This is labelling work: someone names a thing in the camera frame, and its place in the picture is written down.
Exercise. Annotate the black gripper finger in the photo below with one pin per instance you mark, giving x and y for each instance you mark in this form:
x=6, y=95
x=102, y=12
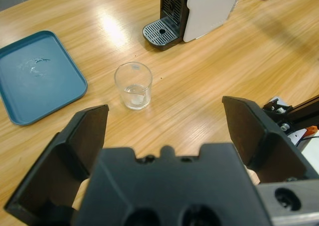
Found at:
x=62, y=161
x=269, y=146

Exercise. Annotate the clear drinking glass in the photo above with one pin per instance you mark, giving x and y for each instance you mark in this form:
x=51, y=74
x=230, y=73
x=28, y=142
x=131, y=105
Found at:
x=133, y=86

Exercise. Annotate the white capsule coffee machine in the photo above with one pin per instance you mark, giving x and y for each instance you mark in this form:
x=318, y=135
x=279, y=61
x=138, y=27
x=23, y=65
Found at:
x=207, y=11

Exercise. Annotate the orange clamp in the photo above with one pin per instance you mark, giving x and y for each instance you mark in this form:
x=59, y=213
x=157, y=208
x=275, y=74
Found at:
x=311, y=129

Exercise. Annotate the teal plastic tray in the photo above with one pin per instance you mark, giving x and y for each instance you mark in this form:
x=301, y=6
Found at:
x=37, y=93

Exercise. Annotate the dark camera post with bracket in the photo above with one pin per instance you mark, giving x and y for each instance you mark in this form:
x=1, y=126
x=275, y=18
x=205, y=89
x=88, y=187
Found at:
x=306, y=113

